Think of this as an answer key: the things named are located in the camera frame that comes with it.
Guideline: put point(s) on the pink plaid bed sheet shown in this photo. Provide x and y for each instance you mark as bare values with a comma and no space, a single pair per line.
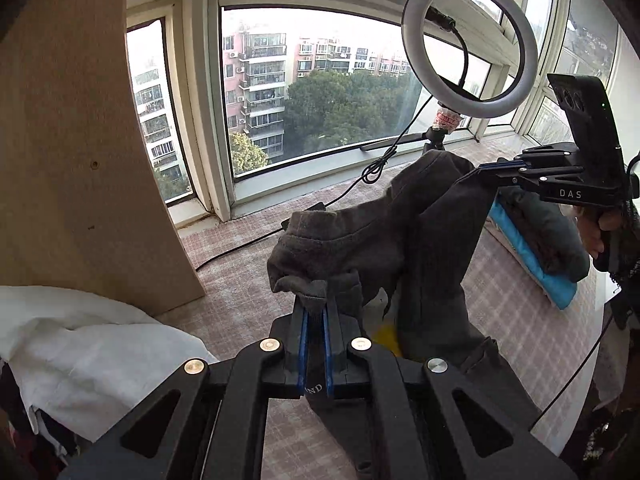
525,340

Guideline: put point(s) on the dark grey folded cloth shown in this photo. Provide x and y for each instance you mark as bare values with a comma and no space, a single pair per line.
550,235

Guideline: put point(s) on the person's right hand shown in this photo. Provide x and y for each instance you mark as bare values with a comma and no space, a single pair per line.
590,230

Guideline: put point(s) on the plywood board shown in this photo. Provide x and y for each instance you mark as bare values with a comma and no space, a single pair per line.
75,160

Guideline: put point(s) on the bay window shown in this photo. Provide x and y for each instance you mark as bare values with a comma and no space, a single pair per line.
325,85

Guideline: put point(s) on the grey daisy print t-shirt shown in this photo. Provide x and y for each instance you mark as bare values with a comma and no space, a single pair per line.
425,260

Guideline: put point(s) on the black garment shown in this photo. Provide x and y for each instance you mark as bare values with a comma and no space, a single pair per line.
15,395

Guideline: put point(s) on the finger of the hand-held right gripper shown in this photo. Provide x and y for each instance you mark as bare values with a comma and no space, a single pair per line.
510,176
505,164

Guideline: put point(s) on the person's black tweed jacket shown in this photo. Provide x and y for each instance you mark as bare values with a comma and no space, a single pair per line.
610,440

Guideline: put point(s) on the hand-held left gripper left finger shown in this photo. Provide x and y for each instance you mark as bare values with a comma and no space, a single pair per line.
303,360

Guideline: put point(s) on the black tripod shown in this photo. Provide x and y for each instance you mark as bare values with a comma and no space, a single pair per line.
440,142

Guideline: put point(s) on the blue striped cloth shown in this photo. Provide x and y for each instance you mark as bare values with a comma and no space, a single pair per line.
540,280

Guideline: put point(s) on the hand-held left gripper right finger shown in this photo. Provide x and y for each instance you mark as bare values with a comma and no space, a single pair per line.
327,360

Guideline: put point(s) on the person's right forearm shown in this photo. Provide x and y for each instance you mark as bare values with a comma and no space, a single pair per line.
631,260

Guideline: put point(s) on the black power adapter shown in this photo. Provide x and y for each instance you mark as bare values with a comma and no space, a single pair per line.
312,208

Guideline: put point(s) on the white garment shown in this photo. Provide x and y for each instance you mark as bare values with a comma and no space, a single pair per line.
100,360

